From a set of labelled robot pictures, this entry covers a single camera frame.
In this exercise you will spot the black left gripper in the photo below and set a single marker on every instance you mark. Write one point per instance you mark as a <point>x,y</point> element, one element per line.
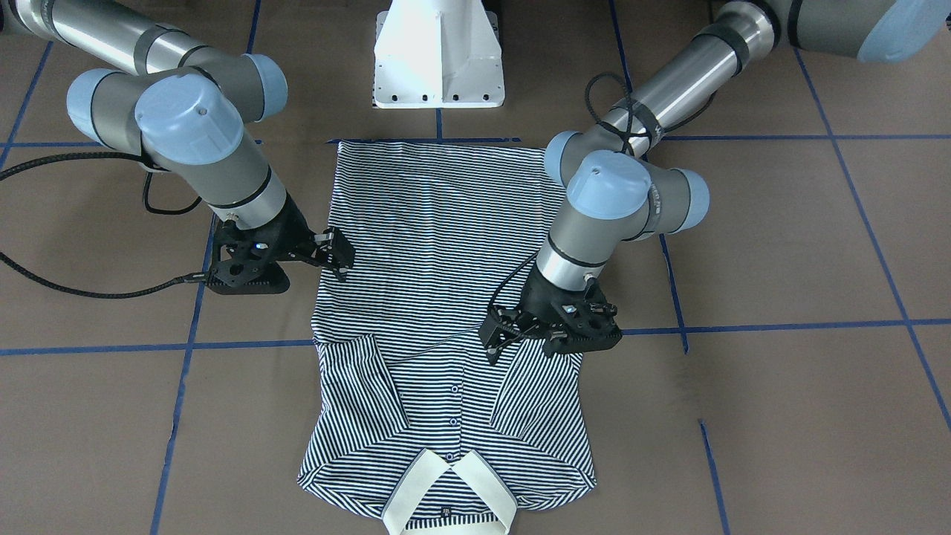
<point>536,300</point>

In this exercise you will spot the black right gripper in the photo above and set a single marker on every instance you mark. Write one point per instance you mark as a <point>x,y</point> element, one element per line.
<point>292,229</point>

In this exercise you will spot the navy white striped polo shirt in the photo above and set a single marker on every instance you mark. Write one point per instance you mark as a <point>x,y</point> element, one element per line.
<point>416,427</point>

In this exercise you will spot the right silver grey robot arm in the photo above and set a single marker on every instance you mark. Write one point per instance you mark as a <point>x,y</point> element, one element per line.
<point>174,104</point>

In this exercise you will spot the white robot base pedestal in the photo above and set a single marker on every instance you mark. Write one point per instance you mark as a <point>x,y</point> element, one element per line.
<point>438,54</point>

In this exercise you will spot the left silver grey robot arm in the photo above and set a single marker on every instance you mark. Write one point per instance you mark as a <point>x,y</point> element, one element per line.
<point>614,195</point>

